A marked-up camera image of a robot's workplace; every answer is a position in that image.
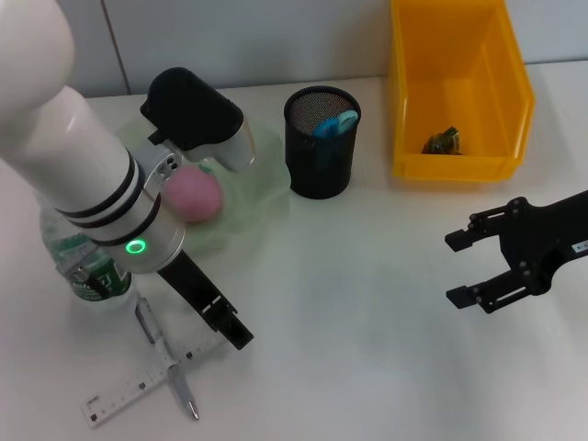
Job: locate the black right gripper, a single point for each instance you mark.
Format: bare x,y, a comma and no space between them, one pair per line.
537,239

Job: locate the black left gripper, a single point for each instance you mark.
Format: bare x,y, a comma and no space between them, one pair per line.
188,280

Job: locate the green plastic wrapper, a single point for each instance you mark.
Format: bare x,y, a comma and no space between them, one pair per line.
441,143

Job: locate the white plastic ruler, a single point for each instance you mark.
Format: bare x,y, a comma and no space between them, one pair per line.
119,395

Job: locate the clear water bottle green label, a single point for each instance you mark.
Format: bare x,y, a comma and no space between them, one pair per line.
105,285

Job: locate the pink peach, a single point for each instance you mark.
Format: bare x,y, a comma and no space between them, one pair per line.
197,197

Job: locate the blue scissors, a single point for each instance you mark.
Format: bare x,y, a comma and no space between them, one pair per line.
331,128

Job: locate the grey ballpoint pen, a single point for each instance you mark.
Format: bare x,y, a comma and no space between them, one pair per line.
156,335

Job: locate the green glass fruit plate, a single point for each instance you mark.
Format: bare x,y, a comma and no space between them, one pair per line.
262,174

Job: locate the black mesh pen holder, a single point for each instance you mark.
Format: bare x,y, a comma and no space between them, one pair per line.
321,174

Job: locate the yellow plastic bin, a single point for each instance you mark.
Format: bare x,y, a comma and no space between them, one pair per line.
459,92

